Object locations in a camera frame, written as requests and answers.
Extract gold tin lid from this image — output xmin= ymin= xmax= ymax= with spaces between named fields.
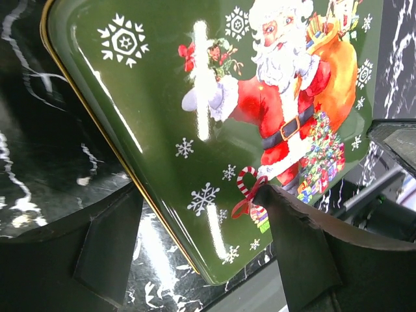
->
xmin=40 ymin=1 xmax=383 ymax=285

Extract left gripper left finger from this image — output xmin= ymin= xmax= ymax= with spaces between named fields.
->
xmin=1 ymin=187 xmax=143 ymax=311

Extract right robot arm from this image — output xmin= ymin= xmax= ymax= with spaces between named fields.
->
xmin=334 ymin=118 xmax=415 ymax=243

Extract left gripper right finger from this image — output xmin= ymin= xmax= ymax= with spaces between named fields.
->
xmin=253 ymin=184 xmax=415 ymax=311

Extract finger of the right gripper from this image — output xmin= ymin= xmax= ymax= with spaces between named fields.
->
xmin=367 ymin=118 xmax=416 ymax=178

